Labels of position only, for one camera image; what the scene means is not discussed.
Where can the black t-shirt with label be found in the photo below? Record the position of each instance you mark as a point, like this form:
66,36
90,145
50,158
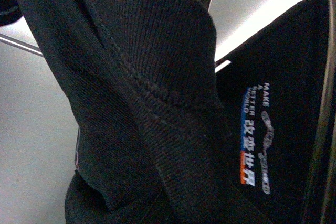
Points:
155,143

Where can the black printed hanging t-shirt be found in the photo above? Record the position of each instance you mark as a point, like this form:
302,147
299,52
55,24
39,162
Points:
272,89

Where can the upper black rack rail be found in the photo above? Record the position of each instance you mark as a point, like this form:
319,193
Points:
20,45

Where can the metal wire clothes hanger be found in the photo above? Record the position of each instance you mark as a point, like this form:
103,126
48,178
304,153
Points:
328,207

